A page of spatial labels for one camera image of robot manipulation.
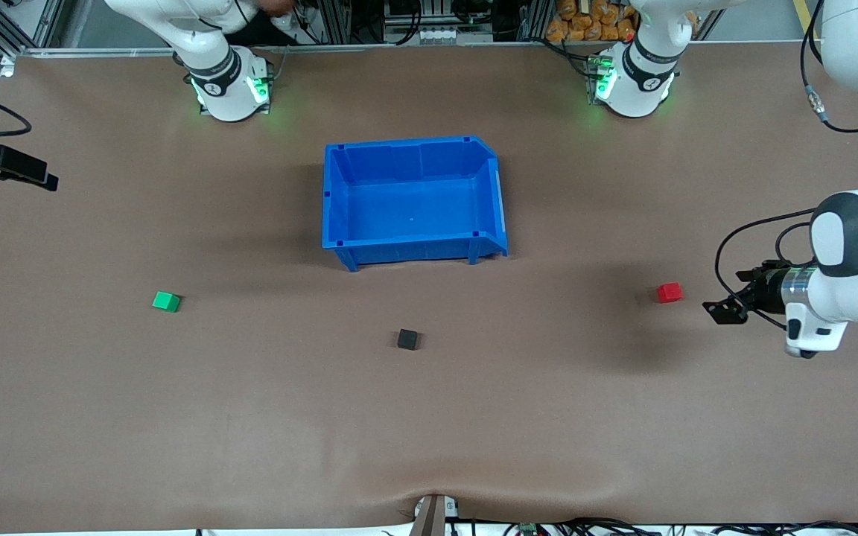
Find blue plastic storage bin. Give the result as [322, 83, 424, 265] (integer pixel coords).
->
[322, 135, 509, 272]

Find black cable bundle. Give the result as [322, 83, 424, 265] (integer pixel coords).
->
[503, 517, 858, 536]

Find aluminium table edge rail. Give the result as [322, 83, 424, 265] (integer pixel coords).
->
[18, 40, 824, 58]

